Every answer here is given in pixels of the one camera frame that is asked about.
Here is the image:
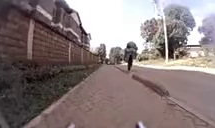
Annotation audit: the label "person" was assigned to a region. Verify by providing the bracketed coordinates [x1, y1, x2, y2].
[123, 46, 138, 73]

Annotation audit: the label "red brick path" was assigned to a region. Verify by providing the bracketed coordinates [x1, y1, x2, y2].
[23, 64, 213, 128]

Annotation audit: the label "raised kerb strip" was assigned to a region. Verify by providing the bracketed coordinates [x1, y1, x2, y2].
[114, 64, 215, 128]

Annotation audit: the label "brown multi-storey building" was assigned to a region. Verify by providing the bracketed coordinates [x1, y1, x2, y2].
[28, 0, 93, 51]

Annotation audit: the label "tall pale pole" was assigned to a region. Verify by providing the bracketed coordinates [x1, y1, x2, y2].
[154, 0, 170, 64]

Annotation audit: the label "pale path edge kerb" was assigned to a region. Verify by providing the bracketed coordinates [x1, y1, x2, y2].
[23, 66, 103, 128]

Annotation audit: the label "planted verge strip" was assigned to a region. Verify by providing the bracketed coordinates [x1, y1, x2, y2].
[0, 61, 103, 128]

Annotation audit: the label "large dark green tree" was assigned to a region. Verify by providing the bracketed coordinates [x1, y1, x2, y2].
[139, 3, 197, 61]

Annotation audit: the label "grass verge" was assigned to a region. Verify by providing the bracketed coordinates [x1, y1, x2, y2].
[138, 55, 215, 69]

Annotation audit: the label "pale footway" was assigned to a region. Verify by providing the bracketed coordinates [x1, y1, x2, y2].
[134, 63, 215, 76]

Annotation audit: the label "low distant building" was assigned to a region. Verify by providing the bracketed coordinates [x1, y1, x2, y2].
[186, 44, 209, 58]

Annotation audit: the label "grey asphalt road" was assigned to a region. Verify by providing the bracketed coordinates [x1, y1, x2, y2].
[119, 63, 215, 124]

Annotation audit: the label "hazy tree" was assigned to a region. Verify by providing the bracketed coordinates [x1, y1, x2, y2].
[198, 13, 215, 48]

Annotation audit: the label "brown brick boundary wall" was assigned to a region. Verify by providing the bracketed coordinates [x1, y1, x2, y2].
[0, 8, 100, 66]

